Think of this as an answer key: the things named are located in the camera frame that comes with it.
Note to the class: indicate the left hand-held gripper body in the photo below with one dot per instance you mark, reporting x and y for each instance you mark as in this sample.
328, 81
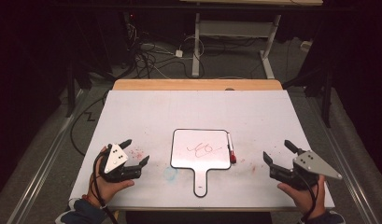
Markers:
116, 158

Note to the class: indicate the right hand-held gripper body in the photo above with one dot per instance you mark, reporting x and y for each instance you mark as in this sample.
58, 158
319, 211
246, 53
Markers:
310, 163

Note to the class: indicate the white marker with red cap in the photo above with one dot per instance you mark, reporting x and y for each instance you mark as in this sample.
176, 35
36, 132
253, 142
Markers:
231, 147

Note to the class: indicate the person's left hand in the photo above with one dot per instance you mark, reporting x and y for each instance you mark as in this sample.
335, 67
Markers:
106, 189

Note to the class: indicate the person's right hand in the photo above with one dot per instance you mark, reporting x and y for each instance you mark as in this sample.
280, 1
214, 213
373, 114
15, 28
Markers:
307, 202

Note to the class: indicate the large white cover board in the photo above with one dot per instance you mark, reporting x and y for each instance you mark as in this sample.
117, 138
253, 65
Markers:
154, 109

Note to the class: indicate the black metal stand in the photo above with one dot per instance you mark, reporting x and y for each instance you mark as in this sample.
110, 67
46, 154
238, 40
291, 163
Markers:
70, 93
327, 99

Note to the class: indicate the wooden table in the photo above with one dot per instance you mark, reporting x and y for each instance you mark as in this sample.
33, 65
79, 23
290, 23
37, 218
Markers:
195, 84

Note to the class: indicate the white power adapter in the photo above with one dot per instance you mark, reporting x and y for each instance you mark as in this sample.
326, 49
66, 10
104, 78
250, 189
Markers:
178, 53

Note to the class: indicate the white-framed desk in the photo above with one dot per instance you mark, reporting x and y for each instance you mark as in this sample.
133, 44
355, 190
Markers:
233, 28

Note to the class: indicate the metal floor rail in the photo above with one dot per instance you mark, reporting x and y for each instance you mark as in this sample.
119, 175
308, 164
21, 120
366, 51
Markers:
344, 161
45, 158

